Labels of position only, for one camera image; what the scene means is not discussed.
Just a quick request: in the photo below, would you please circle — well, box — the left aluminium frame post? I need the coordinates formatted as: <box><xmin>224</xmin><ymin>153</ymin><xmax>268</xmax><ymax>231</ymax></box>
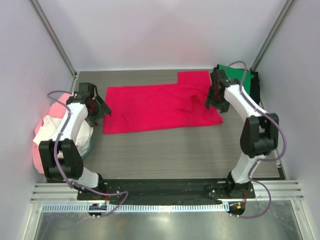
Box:
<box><xmin>29</xmin><ymin>0</ymin><xmax>77</xmax><ymax>79</ymax></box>

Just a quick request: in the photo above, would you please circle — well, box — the white slotted cable duct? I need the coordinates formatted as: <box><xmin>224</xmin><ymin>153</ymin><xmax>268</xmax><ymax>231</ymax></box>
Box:
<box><xmin>42</xmin><ymin>202</ymin><xmax>229</xmax><ymax>213</ymax></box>

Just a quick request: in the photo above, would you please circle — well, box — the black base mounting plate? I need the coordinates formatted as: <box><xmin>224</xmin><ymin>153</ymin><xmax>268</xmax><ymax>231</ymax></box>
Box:
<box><xmin>74</xmin><ymin>178</ymin><xmax>256</xmax><ymax>206</ymax></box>

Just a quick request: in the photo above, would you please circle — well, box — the aluminium frame post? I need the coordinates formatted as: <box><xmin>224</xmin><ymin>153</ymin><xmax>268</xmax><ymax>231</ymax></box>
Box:
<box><xmin>29</xmin><ymin>0</ymin><xmax>77</xmax><ymax>79</ymax></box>
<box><xmin>250</xmin><ymin>0</ymin><xmax>297</xmax><ymax>71</ymax></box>

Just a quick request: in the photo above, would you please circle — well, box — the white t-shirt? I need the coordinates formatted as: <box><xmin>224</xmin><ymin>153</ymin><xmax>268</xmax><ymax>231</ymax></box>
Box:
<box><xmin>49</xmin><ymin>119</ymin><xmax>89</xmax><ymax>157</ymax></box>

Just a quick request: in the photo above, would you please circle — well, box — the right aluminium frame post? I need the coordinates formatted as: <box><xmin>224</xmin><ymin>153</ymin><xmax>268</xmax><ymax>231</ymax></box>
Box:
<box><xmin>250</xmin><ymin>0</ymin><xmax>297</xmax><ymax>71</ymax></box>

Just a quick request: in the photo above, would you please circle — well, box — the light pink t-shirt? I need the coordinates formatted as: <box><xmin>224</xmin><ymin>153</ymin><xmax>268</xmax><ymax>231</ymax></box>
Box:
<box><xmin>32</xmin><ymin>102</ymin><xmax>66</xmax><ymax>174</ymax></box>

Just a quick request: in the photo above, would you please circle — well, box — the magenta red t-shirt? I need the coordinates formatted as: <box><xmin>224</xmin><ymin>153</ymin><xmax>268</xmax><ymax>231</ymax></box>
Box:
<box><xmin>103</xmin><ymin>71</ymin><xmax>224</xmax><ymax>135</ymax></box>

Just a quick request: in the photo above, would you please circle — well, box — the folded green t-shirt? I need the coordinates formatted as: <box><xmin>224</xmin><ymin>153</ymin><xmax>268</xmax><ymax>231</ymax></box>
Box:
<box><xmin>225</xmin><ymin>67</ymin><xmax>254</xmax><ymax>95</ymax></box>

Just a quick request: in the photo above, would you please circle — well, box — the folded black t-shirt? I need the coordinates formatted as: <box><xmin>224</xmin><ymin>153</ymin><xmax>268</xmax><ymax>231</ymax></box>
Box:
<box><xmin>213</xmin><ymin>64</ymin><xmax>261</xmax><ymax>106</ymax></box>

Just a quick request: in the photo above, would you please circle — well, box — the aluminium front rail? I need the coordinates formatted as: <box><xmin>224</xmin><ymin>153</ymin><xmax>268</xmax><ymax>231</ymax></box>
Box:
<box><xmin>30</xmin><ymin>180</ymin><xmax>304</xmax><ymax>204</ymax></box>

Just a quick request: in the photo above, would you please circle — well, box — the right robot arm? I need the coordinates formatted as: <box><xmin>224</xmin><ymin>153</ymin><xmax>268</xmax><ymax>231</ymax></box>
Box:
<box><xmin>205</xmin><ymin>68</ymin><xmax>279</xmax><ymax>198</ymax></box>

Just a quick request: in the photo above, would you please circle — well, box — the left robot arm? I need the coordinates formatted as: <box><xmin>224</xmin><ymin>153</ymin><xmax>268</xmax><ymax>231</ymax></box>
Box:
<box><xmin>38</xmin><ymin>82</ymin><xmax>112</xmax><ymax>200</ymax></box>

